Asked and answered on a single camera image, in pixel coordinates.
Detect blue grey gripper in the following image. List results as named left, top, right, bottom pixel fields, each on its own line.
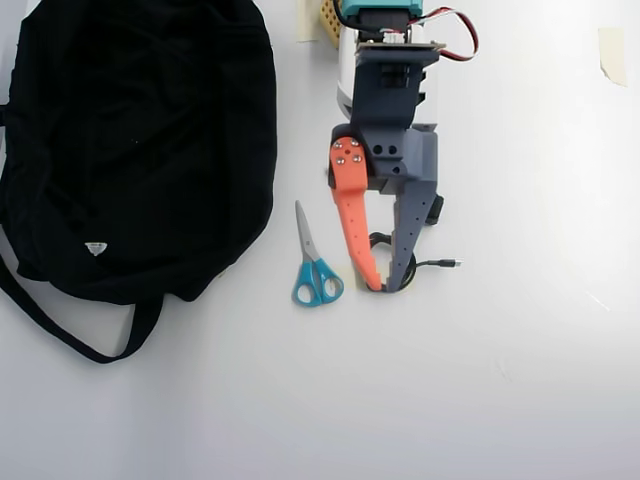
left=328, top=121, right=440, bottom=294

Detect black fabric bag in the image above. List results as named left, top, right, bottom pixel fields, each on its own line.
left=0, top=0, right=279, bottom=366

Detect yellow perforated plastic part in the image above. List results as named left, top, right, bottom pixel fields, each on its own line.
left=318, top=0, right=347, bottom=51

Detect black ring clip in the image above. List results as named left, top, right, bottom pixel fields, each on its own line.
left=423, top=193, right=446, bottom=226

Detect coiled black USB cable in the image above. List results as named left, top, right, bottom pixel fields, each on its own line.
left=366, top=231, right=464, bottom=292

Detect blue handled scissors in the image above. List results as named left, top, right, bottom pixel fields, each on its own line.
left=291, top=200, right=345, bottom=307

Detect red white servo wire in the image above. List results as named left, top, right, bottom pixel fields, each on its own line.
left=407, top=5, right=480, bottom=62

